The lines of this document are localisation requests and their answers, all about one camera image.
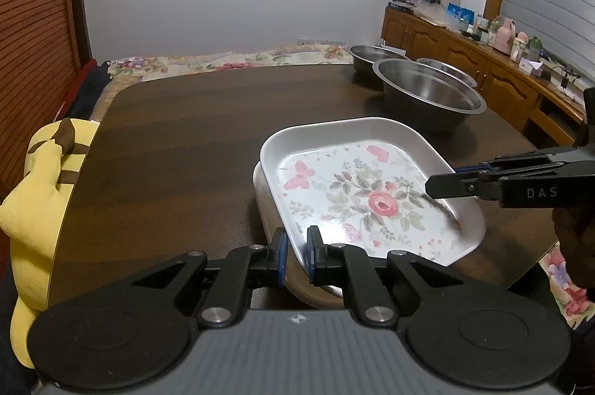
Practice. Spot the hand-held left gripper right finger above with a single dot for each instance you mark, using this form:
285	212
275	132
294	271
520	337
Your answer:
312	255

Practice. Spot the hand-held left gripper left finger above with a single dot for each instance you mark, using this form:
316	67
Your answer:
281	255

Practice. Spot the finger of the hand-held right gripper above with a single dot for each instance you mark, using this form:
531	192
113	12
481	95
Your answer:
511	160
451	187

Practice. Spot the floral square plate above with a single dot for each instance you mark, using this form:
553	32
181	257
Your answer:
353	190
260	195

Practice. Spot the large steel bowl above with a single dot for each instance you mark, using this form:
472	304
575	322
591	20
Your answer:
427	93

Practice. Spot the person's right hand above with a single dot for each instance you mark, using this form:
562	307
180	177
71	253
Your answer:
576	246

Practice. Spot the white small box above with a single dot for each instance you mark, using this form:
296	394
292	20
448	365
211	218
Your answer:
531	66

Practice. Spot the wooden cabinet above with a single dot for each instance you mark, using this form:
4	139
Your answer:
465	51

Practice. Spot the pink thermos jug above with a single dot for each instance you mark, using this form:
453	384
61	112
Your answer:
505	35

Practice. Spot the blue box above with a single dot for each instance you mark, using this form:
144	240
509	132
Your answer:
460	10

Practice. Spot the clear plastic bag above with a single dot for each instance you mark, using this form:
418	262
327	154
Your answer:
432	14

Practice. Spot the yellow plush toy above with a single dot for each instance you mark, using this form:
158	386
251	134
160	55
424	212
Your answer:
32	209

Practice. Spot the red and navy cloth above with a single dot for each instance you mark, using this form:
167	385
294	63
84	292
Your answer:
86	88

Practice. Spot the louvered wooden wardrobe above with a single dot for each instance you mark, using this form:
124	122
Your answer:
37	5

